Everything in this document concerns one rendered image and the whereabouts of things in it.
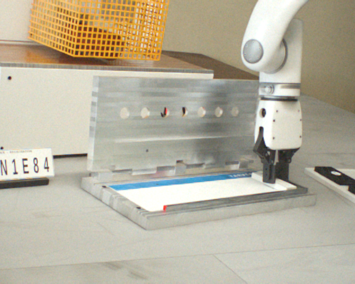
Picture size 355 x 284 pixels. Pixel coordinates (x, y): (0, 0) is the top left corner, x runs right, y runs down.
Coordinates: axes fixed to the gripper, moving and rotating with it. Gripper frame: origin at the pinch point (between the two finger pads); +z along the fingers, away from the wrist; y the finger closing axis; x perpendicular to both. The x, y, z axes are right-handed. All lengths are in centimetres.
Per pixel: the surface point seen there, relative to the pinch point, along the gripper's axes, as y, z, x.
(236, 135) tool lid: -0.7, -6.8, 11.1
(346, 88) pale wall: 229, -14, 149
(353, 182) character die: 24.5, 3.7, -2.0
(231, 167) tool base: -0.7, 0.3, 12.1
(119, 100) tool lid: -32.7, -14.6, 10.4
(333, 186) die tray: 18.9, 4.2, -0.6
